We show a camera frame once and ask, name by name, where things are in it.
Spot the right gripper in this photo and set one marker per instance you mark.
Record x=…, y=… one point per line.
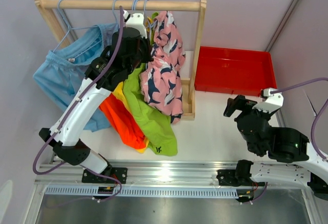
x=239, y=103

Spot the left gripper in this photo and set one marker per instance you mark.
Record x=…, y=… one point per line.
x=147, y=57

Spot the blue wire hanger green shorts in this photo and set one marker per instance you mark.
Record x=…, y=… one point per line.
x=149, y=23

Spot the pink patterned shorts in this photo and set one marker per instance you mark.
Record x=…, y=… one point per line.
x=160, y=82

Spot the blue wire hanger orange shorts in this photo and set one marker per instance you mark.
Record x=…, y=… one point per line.
x=115, y=14

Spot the lime green shorts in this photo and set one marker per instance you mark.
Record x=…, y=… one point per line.
x=155, y=125

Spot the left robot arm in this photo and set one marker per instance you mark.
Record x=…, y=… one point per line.
x=101, y=79

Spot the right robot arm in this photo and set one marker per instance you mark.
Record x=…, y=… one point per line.
x=298, y=162

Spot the light blue shorts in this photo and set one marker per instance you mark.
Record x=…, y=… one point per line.
x=63, y=70

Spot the red plastic tray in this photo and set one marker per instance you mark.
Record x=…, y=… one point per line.
x=234, y=71

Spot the wooden clothes rack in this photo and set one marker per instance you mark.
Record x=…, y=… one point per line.
x=188, y=72

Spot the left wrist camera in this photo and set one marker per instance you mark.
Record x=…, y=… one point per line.
x=136, y=21

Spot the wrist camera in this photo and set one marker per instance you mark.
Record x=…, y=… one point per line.
x=272, y=100
x=136, y=21

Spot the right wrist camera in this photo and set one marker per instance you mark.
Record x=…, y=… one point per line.
x=272, y=100

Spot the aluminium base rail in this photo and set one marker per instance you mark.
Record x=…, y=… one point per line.
x=184, y=174

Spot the grey slotted cable duct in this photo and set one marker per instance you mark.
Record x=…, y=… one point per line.
x=145, y=192

